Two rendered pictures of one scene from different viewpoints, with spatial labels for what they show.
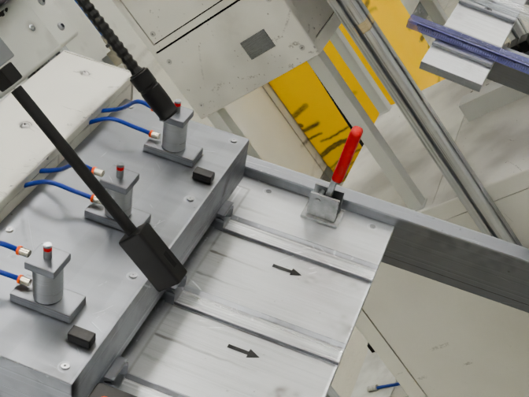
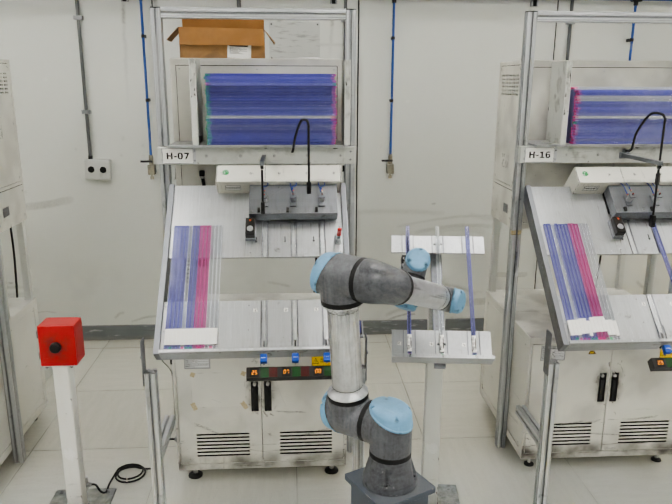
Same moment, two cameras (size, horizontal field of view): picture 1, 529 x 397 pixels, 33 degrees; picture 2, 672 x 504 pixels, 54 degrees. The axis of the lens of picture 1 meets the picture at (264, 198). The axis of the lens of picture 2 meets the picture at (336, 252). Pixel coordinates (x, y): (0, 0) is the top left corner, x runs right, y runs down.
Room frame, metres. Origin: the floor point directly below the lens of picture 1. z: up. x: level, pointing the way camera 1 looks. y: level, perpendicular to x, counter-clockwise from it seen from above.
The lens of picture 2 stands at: (-0.78, -1.92, 1.63)
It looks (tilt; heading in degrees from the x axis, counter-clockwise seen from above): 14 degrees down; 49
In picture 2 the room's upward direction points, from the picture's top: straight up
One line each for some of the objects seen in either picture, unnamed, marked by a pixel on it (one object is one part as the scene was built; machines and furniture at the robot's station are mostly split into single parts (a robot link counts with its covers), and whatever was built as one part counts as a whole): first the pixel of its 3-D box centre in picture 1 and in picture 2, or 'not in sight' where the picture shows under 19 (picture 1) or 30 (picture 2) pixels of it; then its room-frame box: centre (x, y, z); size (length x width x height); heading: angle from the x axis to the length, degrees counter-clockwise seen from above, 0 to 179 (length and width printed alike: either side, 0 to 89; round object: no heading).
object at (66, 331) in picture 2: not in sight; (68, 418); (-0.07, 0.46, 0.39); 0.24 x 0.24 x 0.78; 53
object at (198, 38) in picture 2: not in sight; (246, 35); (0.85, 0.58, 1.82); 0.68 x 0.30 x 0.20; 143
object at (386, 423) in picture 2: not in sight; (388, 425); (0.40, -0.77, 0.72); 0.13 x 0.12 x 0.14; 104
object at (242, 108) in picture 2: not in sight; (271, 109); (0.76, 0.27, 1.52); 0.51 x 0.13 x 0.27; 143
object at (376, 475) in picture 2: not in sight; (389, 464); (0.40, -0.78, 0.60); 0.15 x 0.15 x 0.10
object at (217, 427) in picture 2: not in sight; (264, 379); (0.78, 0.41, 0.31); 0.70 x 0.65 x 0.62; 143
